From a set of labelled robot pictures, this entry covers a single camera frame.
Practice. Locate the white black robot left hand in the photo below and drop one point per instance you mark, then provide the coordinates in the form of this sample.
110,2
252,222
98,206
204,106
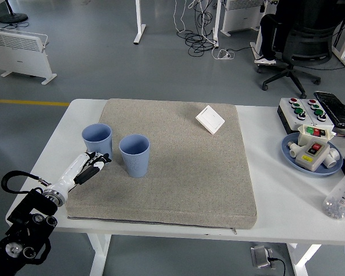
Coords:
72,171

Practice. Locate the blue ribbed plastic cup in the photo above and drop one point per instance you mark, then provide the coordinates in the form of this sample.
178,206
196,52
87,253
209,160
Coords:
135,164
99,138

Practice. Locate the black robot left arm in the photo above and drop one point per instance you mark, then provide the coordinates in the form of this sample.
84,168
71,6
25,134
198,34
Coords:
26,218

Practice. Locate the white push-button control box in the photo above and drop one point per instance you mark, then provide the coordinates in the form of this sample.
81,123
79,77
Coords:
287,115
323,120

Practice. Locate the grey-brown fabric mat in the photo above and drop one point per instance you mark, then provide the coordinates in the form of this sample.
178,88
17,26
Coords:
175,172

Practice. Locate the white panel heater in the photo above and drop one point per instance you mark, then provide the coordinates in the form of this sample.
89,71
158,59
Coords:
20,57
241,17

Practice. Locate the white desk leg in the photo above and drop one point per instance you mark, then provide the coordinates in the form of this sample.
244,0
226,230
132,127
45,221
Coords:
257,49
139,26
216,26

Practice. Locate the black fan base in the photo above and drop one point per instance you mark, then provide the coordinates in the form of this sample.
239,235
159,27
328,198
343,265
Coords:
13,17

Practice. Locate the grey foot pedal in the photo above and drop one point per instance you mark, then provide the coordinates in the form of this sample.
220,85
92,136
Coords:
260,256

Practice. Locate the white table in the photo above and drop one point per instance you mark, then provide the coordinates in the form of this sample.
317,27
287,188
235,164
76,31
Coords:
276,212

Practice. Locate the blue round plate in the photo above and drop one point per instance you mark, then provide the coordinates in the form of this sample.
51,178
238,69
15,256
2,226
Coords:
289,164

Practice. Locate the white pipe fitting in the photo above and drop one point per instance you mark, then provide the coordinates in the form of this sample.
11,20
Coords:
333,158
293,149

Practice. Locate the person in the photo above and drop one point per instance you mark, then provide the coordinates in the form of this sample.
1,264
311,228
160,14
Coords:
267,34

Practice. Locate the clear bottle red cap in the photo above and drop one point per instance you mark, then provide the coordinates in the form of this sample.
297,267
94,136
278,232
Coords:
340,198

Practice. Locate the black office chair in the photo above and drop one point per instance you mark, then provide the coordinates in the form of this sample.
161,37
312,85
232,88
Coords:
310,43

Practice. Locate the black device in plastic wrap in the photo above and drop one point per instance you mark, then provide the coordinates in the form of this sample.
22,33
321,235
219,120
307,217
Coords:
336,109

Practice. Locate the white wall switch plate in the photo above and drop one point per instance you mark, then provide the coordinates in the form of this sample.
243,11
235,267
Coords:
210,119

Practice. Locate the beige switch box red button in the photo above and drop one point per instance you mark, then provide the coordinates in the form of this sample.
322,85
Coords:
310,156

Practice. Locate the white switch box green red buttons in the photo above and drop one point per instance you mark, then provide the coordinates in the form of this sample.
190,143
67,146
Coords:
314,131

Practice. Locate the white desk frame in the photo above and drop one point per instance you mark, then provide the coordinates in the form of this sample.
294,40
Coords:
340,51

